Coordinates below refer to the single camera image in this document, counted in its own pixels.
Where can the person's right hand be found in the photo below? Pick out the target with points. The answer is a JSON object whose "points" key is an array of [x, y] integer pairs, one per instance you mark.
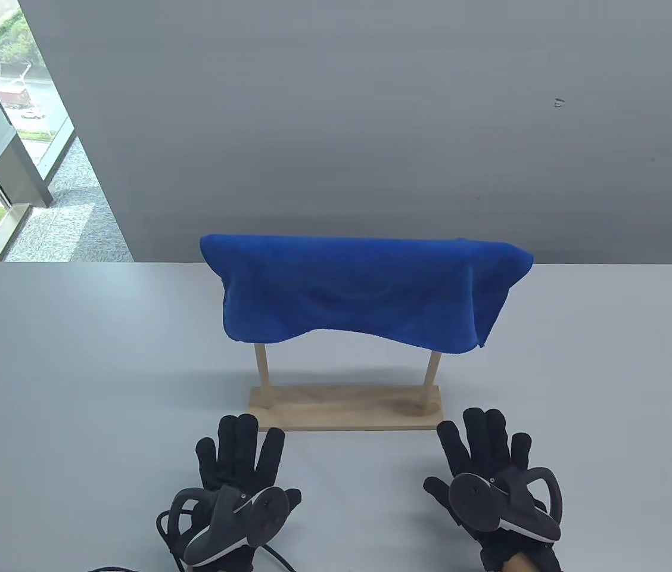
{"points": [[485, 447]]}

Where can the person's left hand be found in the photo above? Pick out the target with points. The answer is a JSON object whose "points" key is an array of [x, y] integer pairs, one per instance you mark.
{"points": [[240, 459]]}

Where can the wooden desktop rack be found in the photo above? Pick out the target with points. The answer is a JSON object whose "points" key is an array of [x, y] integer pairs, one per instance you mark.
{"points": [[342, 411]]}

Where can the blue square towel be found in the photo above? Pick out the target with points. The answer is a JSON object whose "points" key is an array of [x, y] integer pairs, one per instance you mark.
{"points": [[360, 286]]}

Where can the person's right forearm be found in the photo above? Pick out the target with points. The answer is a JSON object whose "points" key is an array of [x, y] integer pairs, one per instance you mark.
{"points": [[522, 563]]}

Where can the white desktop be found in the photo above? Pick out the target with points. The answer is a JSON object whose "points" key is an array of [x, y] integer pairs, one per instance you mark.
{"points": [[74, 369]]}

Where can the black round tracker controller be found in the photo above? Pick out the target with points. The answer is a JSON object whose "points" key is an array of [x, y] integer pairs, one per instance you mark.
{"points": [[264, 515], [473, 500]]}

